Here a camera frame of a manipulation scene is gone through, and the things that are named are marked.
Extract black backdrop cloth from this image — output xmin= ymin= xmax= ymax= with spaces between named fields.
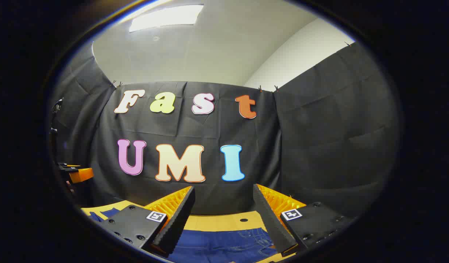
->
xmin=49 ymin=41 xmax=400 ymax=224

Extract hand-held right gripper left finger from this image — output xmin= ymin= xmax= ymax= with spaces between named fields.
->
xmin=99 ymin=186 xmax=196 ymax=256

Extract blue denim jeans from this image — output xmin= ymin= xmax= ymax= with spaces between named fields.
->
xmin=88 ymin=207 xmax=280 ymax=263

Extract ceiling light panel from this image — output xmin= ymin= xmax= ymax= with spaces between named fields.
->
xmin=129 ymin=4 xmax=204 ymax=33

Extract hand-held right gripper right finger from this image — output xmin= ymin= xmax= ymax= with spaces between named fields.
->
xmin=252 ymin=183 xmax=357 ymax=258

